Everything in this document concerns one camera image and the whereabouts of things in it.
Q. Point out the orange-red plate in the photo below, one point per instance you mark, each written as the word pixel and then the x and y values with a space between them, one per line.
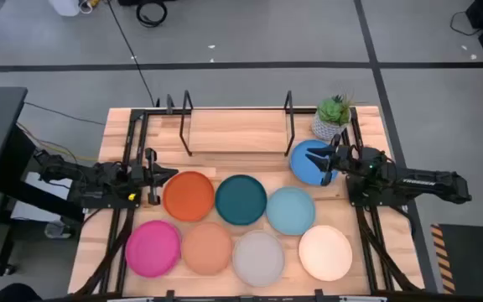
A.
pixel 188 196

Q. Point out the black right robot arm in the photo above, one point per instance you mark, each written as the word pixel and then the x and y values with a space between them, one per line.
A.
pixel 426 182

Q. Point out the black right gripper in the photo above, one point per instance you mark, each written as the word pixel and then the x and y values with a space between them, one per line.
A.
pixel 337 161

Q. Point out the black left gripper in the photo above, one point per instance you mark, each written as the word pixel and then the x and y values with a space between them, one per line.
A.
pixel 153 195

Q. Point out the black table frame rails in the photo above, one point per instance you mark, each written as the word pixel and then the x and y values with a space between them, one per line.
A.
pixel 224 110

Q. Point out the light grey plate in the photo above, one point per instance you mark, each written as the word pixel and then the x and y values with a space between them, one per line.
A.
pixel 258 258

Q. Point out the black dish rack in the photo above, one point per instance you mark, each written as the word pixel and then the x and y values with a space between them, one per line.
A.
pixel 237 131

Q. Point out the green plant in patterned pot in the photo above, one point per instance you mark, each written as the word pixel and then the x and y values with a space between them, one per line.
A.
pixel 327 126

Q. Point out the cream plate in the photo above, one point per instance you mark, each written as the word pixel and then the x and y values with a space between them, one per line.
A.
pixel 325 253

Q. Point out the pink plate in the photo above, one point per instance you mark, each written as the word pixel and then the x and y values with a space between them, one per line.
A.
pixel 152 248

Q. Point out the white container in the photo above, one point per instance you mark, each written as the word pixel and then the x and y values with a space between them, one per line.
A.
pixel 63 6

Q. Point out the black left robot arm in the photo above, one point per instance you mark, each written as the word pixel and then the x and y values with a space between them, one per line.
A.
pixel 90 178

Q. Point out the black mat with hazard stripes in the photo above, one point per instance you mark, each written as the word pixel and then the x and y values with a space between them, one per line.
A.
pixel 476 260

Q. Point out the light blue plate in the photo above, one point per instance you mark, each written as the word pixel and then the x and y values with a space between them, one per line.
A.
pixel 290 211

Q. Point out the dark teal plate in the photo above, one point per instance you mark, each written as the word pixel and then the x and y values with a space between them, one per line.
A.
pixel 240 200

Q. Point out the peach plate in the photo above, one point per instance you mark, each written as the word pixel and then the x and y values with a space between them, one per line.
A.
pixel 206 248

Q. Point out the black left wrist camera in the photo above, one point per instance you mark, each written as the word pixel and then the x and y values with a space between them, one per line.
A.
pixel 136 174

